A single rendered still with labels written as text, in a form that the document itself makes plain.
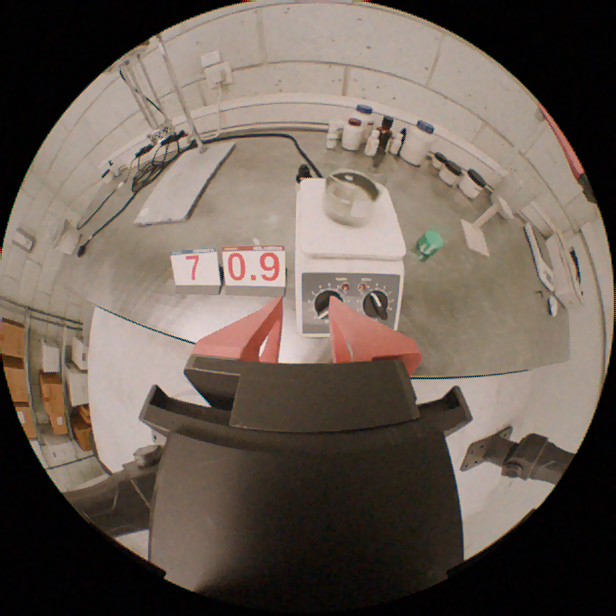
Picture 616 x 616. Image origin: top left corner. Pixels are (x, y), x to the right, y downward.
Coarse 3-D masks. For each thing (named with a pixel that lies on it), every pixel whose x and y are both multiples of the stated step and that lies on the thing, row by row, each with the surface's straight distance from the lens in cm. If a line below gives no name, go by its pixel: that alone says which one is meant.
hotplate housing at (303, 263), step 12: (300, 252) 21; (300, 264) 21; (312, 264) 21; (324, 264) 21; (336, 264) 21; (348, 264) 21; (360, 264) 21; (372, 264) 22; (384, 264) 22; (396, 264) 23; (300, 276) 20; (300, 288) 21; (300, 300) 21; (300, 312) 21; (300, 324) 22; (396, 324) 25; (312, 336) 23; (324, 336) 23
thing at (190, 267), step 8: (176, 256) 33; (184, 256) 32; (192, 256) 31; (200, 256) 30; (208, 256) 29; (176, 264) 33; (184, 264) 32; (192, 264) 31; (200, 264) 30; (208, 264) 29; (176, 272) 33; (184, 272) 32; (192, 272) 31; (200, 272) 30; (208, 272) 30; (216, 272) 29; (176, 280) 34; (184, 280) 33; (192, 280) 32; (200, 280) 31; (208, 280) 30; (216, 280) 29
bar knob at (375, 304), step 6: (372, 294) 21; (378, 294) 22; (384, 294) 22; (366, 300) 22; (372, 300) 21; (378, 300) 21; (384, 300) 23; (366, 306) 22; (372, 306) 22; (378, 306) 21; (384, 306) 23; (366, 312) 22; (372, 312) 22; (378, 312) 21; (384, 312) 21; (384, 318) 22
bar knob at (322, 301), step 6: (324, 294) 20; (330, 294) 21; (336, 294) 21; (318, 300) 21; (324, 300) 21; (342, 300) 20; (318, 306) 21; (324, 306) 20; (318, 312) 20; (324, 312) 20; (318, 318) 20
